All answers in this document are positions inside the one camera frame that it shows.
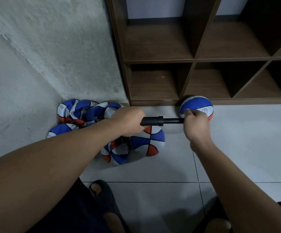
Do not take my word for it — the person's right hand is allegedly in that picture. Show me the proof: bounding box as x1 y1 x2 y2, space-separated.
183 108 213 153

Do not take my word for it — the person's left hand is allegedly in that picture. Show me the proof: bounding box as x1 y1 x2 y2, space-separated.
108 106 147 138

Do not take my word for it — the black hand pump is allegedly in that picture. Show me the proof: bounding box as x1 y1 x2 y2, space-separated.
141 116 186 127

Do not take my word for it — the brown wooden cubby shelf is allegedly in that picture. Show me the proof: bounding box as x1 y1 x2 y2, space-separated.
107 0 281 106

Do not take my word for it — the person's right forearm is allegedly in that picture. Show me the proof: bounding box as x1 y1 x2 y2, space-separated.
191 139 281 233

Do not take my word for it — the person's left forearm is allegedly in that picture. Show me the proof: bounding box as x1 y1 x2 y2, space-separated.
0 121 123 233

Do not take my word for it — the person's left foot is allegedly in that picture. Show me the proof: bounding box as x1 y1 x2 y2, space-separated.
90 182 127 233

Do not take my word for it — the black sandal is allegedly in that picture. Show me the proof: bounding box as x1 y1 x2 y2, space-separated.
88 179 131 233
195 196 234 233

